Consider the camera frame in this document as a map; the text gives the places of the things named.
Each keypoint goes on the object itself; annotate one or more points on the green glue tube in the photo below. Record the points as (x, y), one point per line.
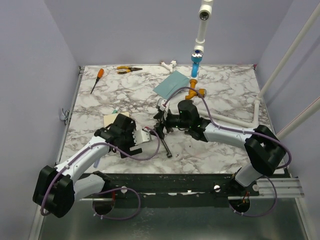
(115, 110)

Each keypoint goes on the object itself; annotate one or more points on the black metal T bar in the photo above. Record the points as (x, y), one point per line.
(168, 152)

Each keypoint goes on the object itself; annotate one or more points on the white PVC pipe assembly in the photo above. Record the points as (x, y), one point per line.
(204, 15)

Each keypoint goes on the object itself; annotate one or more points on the yellow handled pliers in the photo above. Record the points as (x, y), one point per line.
(121, 70)

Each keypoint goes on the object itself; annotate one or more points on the orange handled screwdriver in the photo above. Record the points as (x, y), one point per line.
(98, 77)

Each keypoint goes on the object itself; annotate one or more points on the white pipe tee fitting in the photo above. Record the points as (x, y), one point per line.
(170, 67)

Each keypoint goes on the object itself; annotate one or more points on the brown paper letter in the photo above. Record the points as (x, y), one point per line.
(109, 119)

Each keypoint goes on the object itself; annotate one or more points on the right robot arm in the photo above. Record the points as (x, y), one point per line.
(261, 145)

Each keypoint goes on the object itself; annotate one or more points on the blue tap valve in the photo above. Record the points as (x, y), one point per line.
(196, 58)

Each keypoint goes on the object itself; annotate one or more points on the orange brass tap valve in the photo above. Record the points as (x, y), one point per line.
(193, 92)

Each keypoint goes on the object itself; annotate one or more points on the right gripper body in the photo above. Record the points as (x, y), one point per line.
(172, 122)

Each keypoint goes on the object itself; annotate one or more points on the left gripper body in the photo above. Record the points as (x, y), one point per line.
(128, 141)

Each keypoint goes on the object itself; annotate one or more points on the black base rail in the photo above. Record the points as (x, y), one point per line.
(174, 190)

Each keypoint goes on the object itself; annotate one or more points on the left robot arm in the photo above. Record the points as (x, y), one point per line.
(55, 190)

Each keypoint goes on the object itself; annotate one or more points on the metal wall hook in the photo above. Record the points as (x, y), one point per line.
(64, 116)

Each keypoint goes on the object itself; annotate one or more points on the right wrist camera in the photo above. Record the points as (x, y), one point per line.
(163, 106)

